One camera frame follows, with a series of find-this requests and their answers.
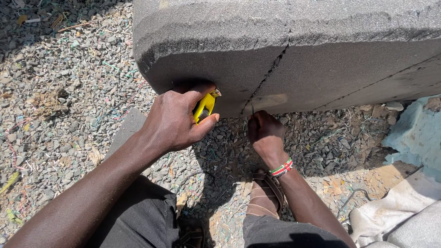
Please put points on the person's right hand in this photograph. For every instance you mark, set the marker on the person's right hand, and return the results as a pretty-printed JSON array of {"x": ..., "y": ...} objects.
[{"x": 267, "y": 136}]

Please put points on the person's left hand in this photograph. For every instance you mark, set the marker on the person's left hand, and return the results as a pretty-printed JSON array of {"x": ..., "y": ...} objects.
[{"x": 170, "y": 120}]

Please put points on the person's right fingers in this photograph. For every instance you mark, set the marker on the person's right fingers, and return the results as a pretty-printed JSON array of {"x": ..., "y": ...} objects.
[{"x": 256, "y": 119}]

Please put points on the yellow utility knife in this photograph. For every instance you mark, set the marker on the yellow utility knife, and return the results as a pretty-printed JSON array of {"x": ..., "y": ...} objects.
[{"x": 204, "y": 108}]

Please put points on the beaded striped wristband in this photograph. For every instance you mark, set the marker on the beaded striped wristband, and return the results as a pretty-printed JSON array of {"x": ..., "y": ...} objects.
[{"x": 281, "y": 167}]

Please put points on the large grey foam block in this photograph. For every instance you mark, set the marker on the large grey foam block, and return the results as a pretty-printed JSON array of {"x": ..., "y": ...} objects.
[{"x": 293, "y": 51}]

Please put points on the person's brown beaded sandal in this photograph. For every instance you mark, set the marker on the person's brown beaded sandal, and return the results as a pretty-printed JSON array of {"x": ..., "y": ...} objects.
[{"x": 265, "y": 196}]

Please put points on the person's dark grey trousers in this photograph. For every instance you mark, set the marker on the person's dark grey trousers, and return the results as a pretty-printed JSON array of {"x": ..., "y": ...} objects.
[{"x": 206, "y": 224}]

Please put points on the flat grey foam offcut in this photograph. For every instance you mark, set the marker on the flat grey foam offcut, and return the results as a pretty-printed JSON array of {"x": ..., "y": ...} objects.
[{"x": 125, "y": 132}]

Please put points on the pale blue foam chunk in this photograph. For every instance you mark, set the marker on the pale blue foam chunk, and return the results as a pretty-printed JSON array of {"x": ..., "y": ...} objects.
[{"x": 415, "y": 136}]

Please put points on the white woven sack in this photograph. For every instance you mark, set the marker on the white woven sack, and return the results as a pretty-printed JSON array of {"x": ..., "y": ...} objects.
[{"x": 396, "y": 213}]

